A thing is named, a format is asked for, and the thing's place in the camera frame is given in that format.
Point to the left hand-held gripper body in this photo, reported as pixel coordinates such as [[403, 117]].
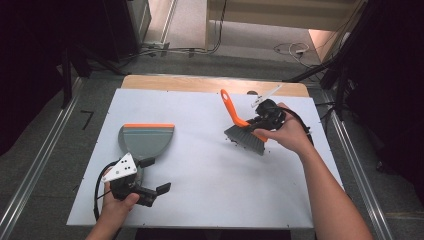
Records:
[[121, 170]]

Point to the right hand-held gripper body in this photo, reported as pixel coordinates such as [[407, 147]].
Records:
[[270, 113]]

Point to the orange brush with grey bristles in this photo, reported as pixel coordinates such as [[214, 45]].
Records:
[[245, 133]]

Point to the grey dustpan with orange lip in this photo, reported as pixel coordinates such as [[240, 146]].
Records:
[[146, 140]]

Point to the person's right hand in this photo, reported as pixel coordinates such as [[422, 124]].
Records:
[[290, 133]]

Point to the person's left hand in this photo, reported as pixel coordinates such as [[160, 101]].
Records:
[[116, 208]]

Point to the white board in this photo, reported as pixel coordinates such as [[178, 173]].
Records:
[[206, 196]]

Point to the black metal stand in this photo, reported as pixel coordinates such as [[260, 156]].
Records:
[[340, 96]]

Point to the wooden table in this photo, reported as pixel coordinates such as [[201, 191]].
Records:
[[186, 84]]

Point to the brown cardboard panel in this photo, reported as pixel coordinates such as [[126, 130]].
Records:
[[321, 43]]

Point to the beige wooden shelf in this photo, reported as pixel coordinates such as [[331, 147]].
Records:
[[283, 13]]

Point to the power strip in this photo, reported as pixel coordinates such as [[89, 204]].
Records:
[[156, 46]]

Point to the grey cabinet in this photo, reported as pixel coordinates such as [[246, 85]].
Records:
[[140, 20]]

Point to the aluminium floor rail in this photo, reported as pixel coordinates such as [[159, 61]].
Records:
[[40, 153], [356, 156]]

